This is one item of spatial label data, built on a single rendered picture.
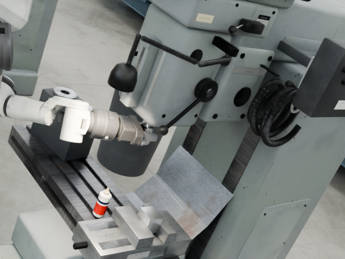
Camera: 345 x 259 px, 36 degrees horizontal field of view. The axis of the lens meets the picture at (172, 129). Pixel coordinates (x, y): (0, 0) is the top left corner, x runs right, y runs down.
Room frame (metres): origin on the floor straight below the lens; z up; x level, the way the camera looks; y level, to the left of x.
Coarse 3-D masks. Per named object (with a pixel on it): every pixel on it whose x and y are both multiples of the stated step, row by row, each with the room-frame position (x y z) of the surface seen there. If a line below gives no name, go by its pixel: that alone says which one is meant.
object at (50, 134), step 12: (48, 96) 1.80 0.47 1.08; (60, 96) 1.80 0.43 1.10; (72, 96) 1.84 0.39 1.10; (36, 132) 1.80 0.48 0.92; (48, 132) 1.77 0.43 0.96; (60, 132) 1.74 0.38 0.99; (48, 144) 1.76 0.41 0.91; (60, 144) 1.73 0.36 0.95; (72, 144) 1.72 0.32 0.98; (84, 144) 1.77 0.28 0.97; (60, 156) 1.72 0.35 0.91; (72, 156) 1.74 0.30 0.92; (84, 156) 1.79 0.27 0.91
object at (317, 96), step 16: (320, 48) 1.46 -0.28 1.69; (336, 48) 1.43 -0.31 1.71; (320, 64) 1.45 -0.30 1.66; (336, 64) 1.42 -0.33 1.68; (304, 80) 1.46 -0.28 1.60; (320, 80) 1.43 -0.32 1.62; (336, 80) 1.44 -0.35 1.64; (304, 96) 1.45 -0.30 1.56; (320, 96) 1.42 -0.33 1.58; (336, 96) 1.47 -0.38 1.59; (304, 112) 1.43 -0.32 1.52; (320, 112) 1.44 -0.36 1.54; (336, 112) 1.50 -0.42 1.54
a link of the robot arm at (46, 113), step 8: (56, 96) 1.42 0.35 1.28; (48, 104) 1.39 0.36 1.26; (56, 104) 1.39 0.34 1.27; (64, 104) 1.39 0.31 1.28; (72, 104) 1.38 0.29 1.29; (80, 104) 1.39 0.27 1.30; (88, 104) 1.41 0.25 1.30; (40, 112) 1.38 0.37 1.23; (48, 112) 1.40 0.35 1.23; (56, 112) 1.44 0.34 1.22; (40, 120) 1.38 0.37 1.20; (48, 120) 1.40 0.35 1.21
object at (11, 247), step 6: (0, 246) 1.39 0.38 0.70; (6, 246) 1.40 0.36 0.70; (12, 246) 1.41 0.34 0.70; (0, 252) 1.36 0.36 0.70; (6, 252) 1.37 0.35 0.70; (12, 252) 1.39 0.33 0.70; (18, 252) 1.40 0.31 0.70; (0, 258) 1.34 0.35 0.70; (6, 258) 1.35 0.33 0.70; (12, 258) 1.36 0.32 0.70; (18, 258) 1.37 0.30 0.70
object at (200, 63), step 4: (208, 60) 1.31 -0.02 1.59; (212, 60) 1.32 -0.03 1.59; (216, 60) 1.34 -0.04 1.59; (220, 60) 1.36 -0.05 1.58; (224, 60) 1.38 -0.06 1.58; (228, 60) 1.40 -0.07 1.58; (200, 64) 1.26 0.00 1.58; (204, 64) 1.27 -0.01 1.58; (208, 64) 1.29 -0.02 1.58; (212, 64) 1.31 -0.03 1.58
